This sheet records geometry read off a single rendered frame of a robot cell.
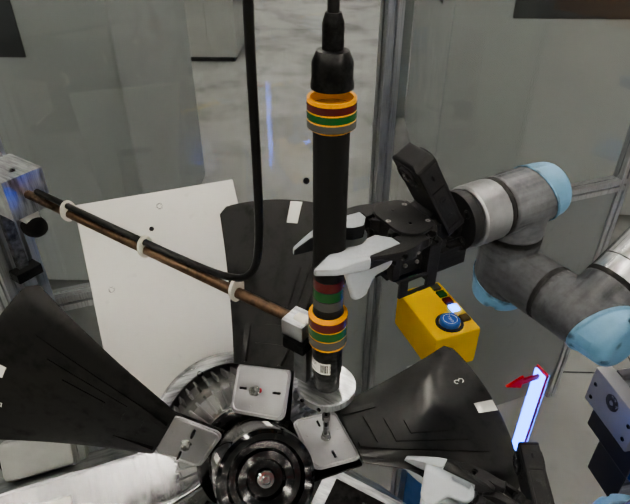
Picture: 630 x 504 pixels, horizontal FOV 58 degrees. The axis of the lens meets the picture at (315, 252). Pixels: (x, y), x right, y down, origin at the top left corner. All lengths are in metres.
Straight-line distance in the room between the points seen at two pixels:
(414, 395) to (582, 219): 1.25
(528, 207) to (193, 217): 0.54
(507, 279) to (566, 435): 1.76
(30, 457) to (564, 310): 0.72
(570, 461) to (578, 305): 1.73
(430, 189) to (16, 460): 0.66
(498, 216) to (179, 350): 0.55
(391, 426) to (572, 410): 1.82
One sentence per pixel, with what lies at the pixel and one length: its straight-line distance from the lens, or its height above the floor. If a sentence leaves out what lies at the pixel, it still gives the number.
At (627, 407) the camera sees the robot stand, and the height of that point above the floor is 0.99.
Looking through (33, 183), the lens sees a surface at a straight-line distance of 1.02.
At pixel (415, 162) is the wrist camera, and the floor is 1.57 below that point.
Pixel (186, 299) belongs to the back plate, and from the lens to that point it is 0.96.
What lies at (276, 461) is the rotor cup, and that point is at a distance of 0.71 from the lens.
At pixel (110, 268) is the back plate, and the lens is 0.97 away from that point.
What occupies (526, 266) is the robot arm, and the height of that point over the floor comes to 1.40.
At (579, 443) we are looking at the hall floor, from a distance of 2.47.
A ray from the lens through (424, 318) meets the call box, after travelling 1.15.
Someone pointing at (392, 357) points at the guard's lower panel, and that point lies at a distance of 1.88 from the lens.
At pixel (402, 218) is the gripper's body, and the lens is 0.61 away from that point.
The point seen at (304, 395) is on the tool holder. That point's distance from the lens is 0.69.
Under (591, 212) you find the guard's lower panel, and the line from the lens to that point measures 2.00.
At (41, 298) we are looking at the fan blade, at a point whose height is 1.42.
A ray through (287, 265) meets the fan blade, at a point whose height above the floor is 1.37.
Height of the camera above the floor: 1.82
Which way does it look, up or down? 35 degrees down
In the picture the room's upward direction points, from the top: straight up
